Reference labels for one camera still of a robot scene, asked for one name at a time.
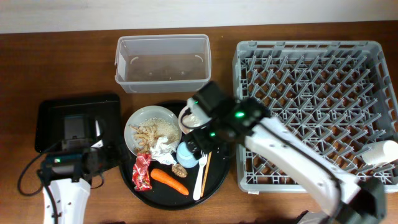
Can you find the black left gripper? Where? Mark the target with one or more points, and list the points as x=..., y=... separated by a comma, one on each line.
x=106, y=143

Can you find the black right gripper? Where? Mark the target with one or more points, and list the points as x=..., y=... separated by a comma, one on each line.
x=200, y=134

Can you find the pink bowl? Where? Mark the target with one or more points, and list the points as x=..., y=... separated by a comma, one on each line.
x=188, y=121

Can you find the light blue cup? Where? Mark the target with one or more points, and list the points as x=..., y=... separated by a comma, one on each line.
x=184, y=157

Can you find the brown walnut shell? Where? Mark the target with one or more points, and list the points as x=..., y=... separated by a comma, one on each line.
x=179, y=170

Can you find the white napkin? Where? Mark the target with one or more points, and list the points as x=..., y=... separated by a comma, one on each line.
x=163, y=150

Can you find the red snack wrapper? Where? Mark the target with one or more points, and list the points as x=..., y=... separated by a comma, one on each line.
x=140, y=173

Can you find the orange carrot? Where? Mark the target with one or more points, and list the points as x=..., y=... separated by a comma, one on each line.
x=166, y=179

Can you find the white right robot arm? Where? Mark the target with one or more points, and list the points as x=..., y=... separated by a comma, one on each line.
x=342, y=196

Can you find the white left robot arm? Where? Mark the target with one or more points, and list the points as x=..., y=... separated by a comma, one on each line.
x=68, y=168

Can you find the clear plastic waste bin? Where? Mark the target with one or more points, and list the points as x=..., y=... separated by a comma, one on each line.
x=163, y=63

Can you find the grey dishwasher rack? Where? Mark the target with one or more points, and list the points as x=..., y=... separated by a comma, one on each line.
x=336, y=96

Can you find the black rectangular tray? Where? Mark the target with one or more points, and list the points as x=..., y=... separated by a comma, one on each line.
x=105, y=107

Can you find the grey plate with food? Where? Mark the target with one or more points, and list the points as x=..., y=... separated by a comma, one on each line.
x=146, y=125

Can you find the wooden chopstick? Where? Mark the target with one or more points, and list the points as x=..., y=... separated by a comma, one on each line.
x=205, y=174

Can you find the white plastic fork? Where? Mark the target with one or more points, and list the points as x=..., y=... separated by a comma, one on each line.
x=202, y=163

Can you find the round black serving tray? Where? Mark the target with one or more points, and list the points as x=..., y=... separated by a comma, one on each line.
x=163, y=196

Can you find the white cup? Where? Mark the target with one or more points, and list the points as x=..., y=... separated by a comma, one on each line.
x=380, y=152

